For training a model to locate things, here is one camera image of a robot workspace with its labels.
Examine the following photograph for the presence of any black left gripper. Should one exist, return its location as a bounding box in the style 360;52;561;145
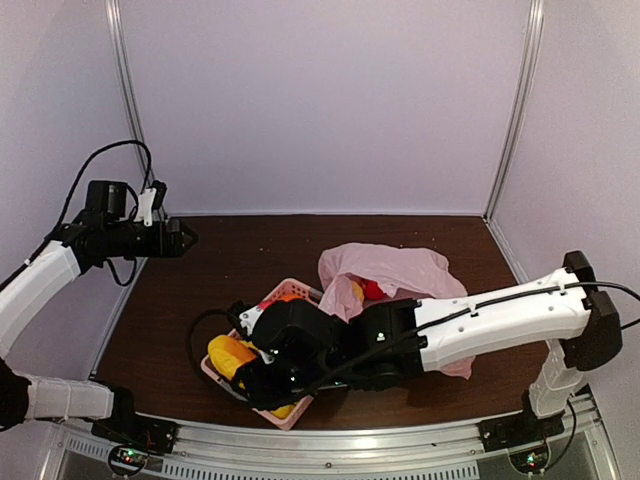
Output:
104;219;198;257

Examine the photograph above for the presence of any yellow orange persimmon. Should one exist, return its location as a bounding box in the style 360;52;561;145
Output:
207;335;258;381

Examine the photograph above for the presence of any orange fruit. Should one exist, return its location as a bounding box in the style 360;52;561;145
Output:
277;293;306;302

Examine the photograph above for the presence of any pink plastic bag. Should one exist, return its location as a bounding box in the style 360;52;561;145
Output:
316;242;474;381

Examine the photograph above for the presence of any orange yellow mango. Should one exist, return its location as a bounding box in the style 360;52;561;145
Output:
351;281;365;303

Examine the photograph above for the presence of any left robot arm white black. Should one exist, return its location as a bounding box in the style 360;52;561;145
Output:
1;180;197;444

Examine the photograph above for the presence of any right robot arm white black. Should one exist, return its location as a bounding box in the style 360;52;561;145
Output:
231;251;622;442

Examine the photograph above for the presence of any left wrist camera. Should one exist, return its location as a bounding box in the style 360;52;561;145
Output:
133;180;167;227

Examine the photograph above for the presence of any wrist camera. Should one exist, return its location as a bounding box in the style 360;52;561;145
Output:
133;180;167;227
229;301;264;338

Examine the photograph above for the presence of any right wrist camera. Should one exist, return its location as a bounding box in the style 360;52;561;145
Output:
229;301;264;338

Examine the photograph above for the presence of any left black cable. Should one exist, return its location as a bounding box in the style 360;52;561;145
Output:
24;139;154;287

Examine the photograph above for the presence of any black cable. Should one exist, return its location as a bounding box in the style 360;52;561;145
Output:
185;280;640;396
24;139;154;287

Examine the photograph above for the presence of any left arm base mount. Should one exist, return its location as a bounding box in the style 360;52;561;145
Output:
90;413;178;479

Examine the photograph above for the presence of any front aluminium rail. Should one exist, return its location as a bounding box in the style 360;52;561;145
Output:
49;394;616;480

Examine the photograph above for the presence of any left aluminium frame post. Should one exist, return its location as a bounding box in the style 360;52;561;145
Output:
104;0;168;226

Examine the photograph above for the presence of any aluminium frame post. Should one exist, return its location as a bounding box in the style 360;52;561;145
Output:
483;0;545;224
104;0;168;226

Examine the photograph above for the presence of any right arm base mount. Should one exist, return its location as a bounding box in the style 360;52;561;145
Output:
477;393;565;477

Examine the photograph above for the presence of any right black cable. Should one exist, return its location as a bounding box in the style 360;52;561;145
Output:
185;280;640;396

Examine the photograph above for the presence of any right aluminium frame post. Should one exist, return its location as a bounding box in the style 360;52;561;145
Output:
483;0;545;224

